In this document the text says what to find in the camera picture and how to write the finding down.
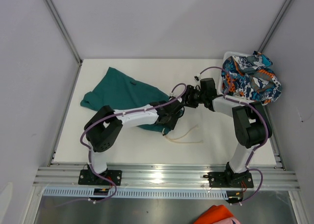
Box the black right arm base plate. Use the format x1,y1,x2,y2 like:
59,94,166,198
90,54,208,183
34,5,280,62
203,172,254,188

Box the pink cloth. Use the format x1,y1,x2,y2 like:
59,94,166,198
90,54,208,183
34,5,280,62
214,217,241,224

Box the aluminium mounting rail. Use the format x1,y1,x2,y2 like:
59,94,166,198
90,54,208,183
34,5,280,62
33,164,300,191

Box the white plastic mesh basket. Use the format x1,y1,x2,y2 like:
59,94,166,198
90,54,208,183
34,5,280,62
217,51,269,107

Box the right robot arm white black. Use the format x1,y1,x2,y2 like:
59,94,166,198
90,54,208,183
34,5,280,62
183,78,272,182

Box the teal green shorts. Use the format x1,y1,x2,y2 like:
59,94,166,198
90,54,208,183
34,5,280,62
80,66,177,134

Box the right aluminium frame post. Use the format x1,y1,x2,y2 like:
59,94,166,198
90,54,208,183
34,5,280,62
258,0,295,52

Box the aluminium frame post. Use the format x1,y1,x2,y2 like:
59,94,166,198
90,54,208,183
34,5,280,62
258,0,295,52
38,0,82,64

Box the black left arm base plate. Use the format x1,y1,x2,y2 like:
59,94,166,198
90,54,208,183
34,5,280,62
78,169,122,186

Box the white slotted cable duct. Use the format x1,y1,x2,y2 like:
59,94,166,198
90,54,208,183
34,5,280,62
43,187,228,200

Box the left aluminium frame post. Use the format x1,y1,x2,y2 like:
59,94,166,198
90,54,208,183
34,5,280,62
38,0,82,64

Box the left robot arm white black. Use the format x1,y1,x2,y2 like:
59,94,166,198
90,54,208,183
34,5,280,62
81,98,183,175

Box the patterned blue orange shorts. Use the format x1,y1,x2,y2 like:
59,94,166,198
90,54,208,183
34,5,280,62
220,51,283,104

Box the orange cloth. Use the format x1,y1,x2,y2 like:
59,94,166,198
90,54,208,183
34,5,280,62
194,205,233,224

